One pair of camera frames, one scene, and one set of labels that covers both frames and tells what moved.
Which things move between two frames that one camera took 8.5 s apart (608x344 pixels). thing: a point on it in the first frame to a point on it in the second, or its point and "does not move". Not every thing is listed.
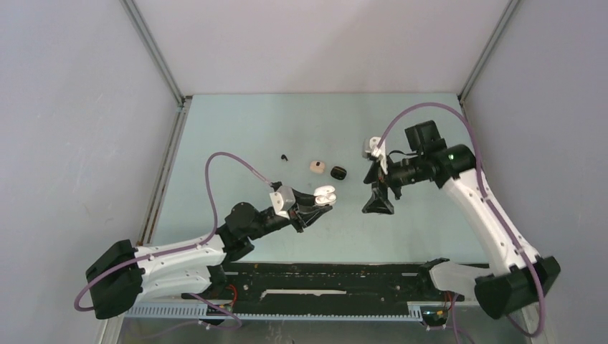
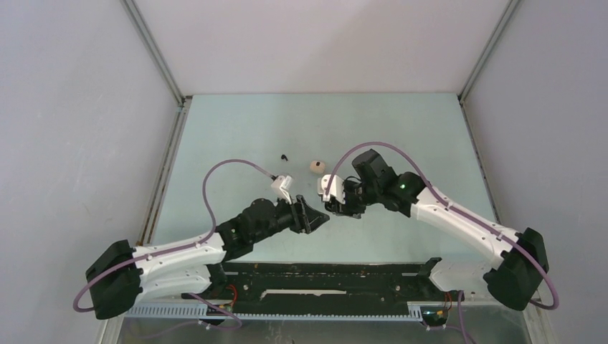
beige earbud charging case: [317, 166] does not move
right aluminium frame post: [461, 94] does not move
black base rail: [292, 288] does not move
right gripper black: [378, 205] to [350, 209]
